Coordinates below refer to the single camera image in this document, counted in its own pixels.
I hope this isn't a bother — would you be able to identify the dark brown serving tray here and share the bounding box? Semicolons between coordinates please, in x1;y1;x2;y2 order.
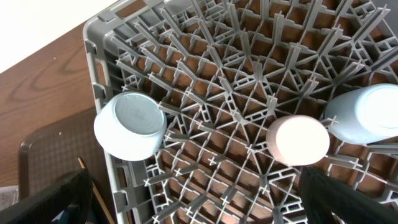
19;108;116;220

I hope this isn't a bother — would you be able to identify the light blue plastic cup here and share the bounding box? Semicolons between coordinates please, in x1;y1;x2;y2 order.
324;83;397;144

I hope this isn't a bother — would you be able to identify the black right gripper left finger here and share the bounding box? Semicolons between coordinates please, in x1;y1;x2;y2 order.
1;169;93;223

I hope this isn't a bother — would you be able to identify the wooden chopstick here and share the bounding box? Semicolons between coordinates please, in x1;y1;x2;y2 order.
76;157;116;224

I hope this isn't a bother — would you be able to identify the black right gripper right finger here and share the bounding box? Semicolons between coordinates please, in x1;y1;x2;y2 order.
298;167;397;224

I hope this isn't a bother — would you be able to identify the light blue rice bowl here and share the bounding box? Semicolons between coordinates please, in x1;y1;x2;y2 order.
94;91;167;161

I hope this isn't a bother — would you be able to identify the pink plastic cup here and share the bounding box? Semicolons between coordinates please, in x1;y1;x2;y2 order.
266;115;330;166

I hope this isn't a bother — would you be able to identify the grey dishwasher rack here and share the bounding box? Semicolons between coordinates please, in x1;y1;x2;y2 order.
83;0;397;223

